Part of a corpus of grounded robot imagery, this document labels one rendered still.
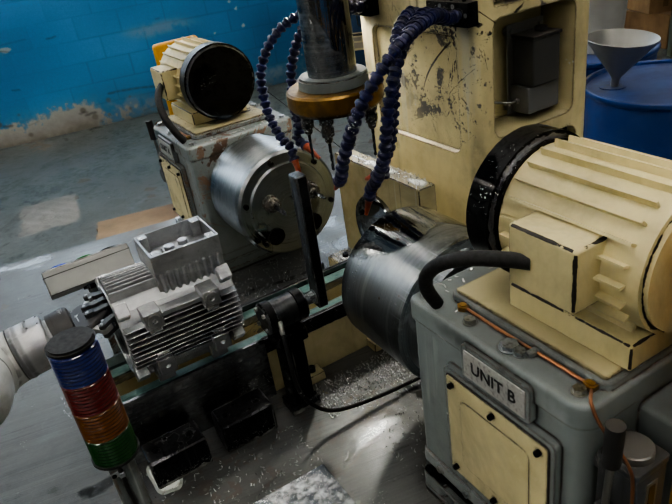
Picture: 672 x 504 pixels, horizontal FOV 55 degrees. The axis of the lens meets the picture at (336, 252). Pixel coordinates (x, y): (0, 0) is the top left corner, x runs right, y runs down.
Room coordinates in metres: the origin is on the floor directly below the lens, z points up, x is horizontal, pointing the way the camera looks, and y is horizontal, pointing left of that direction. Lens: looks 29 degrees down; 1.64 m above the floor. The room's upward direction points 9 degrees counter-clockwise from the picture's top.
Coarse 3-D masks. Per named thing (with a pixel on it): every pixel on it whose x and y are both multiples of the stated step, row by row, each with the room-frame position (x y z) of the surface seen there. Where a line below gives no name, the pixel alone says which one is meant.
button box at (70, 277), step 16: (96, 256) 1.16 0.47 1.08; (112, 256) 1.17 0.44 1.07; (128, 256) 1.18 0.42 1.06; (48, 272) 1.12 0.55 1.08; (64, 272) 1.13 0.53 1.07; (80, 272) 1.14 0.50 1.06; (96, 272) 1.15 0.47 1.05; (48, 288) 1.11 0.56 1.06; (64, 288) 1.11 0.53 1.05; (80, 288) 1.16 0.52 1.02
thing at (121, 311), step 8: (224, 264) 0.98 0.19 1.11; (216, 272) 0.97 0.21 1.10; (224, 272) 0.97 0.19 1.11; (96, 280) 1.00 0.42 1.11; (224, 280) 0.97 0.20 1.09; (120, 304) 0.90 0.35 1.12; (120, 312) 0.89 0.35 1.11; (128, 312) 0.89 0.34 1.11; (120, 320) 0.88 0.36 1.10; (240, 328) 0.97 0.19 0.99; (232, 336) 0.97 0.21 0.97; (240, 336) 0.97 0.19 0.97; (144, 368) 0.89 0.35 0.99; (136, 376) 0.88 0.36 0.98; (144, 376) 0.88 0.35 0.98
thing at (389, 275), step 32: (384, 224) 0.94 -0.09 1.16; (416, 224) 0.92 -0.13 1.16; (448, 224) 0.91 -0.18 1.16; (352, 256) 0.93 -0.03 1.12; (384, 256) 0.88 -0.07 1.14; (416, 256) 0.84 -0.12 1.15; (352, 288) 0.90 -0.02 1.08; (384, 288) 0.84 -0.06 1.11; (416, 288) 0.80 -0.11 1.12; (352, 320) 0.91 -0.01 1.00; (384, 320) 0.81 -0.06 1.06; (416, 352) 0.76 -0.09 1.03
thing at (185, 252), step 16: (176, 224) 1.06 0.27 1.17; (192, 224) 1.06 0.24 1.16; (144, 240) 1.02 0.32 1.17; (160, 240) 1.04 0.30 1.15; (176, 240) 1.05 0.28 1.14; (192, 240) 1.04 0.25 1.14; (208, 240) 0.98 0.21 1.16; (144, 256) 0.98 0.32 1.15; (160, 256) 0.94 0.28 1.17; (176, 256) 0.96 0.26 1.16; (192, 256) 0.97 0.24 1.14; (208, 256) 0.98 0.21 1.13; (160, 272) 0.94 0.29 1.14; (176, 272) 0.95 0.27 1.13; (192, 272) 0.96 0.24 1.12; (208, 272) 0.97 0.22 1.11; (160, 288) 0.94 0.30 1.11
